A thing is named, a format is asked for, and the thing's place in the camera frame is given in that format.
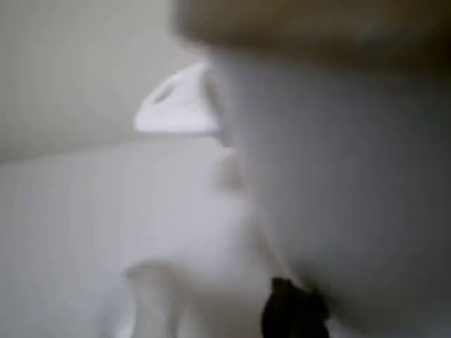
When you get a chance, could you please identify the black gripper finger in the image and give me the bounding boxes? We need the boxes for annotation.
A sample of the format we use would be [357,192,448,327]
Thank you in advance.
[261,277,330,338]

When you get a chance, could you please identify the translucent plastic measuring cup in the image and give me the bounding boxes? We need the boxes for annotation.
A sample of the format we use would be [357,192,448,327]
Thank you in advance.
[119,207,283,338]

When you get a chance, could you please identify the white electric rice cooker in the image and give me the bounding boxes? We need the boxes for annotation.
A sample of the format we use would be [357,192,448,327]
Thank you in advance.
[132,0,451,338]

